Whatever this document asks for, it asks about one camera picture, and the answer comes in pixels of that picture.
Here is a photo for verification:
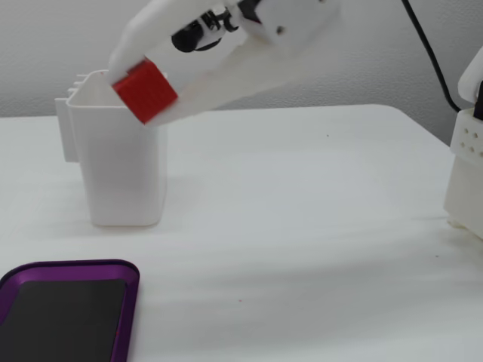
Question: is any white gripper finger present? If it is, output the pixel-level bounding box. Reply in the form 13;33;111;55
145;32;318;127
108;0;227;83

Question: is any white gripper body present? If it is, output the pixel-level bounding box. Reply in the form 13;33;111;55
237;0;340;51

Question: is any red cube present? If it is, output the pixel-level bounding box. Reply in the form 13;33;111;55
112;60;179;125

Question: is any white plastic box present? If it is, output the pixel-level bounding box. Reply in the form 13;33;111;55
54;69;169;228

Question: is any purple tray with black pad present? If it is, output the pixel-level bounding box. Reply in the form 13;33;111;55
0;259;140;362

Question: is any small black camera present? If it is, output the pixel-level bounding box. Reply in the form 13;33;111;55
171;20;222;54

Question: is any black cable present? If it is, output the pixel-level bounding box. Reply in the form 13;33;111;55
400;0;463;113

